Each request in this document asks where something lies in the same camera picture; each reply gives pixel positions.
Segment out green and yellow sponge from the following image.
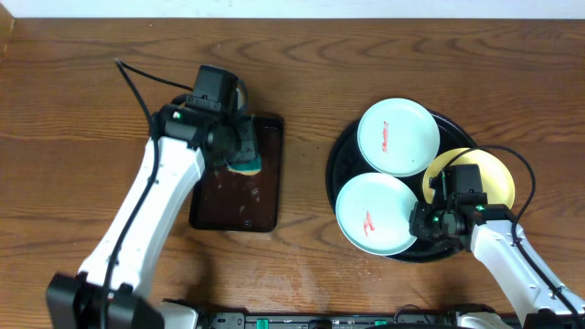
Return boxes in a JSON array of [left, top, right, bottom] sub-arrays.
[[228, 116, 261, 175]]

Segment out yellow plate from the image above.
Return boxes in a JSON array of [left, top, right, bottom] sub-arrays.
[[421, 147, 516, 208]]

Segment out light green plate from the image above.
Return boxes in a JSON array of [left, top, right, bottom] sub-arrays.
[[335, 173, 417, 256]]

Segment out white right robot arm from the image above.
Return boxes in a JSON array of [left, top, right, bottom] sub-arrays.
[[409, 203, 584, 328]]

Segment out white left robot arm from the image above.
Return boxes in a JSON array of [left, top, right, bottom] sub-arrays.
[[46, 104, 255, 328]]

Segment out black rectangular water tray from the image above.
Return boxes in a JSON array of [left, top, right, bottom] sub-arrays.
[[189, 116, 284, 233]]

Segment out round black tray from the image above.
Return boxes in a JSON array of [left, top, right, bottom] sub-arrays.
[[325, 111, 476, 263]]

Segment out green plate with red smear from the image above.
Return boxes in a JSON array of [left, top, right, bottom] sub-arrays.
[[356, 98, 441, 177]]

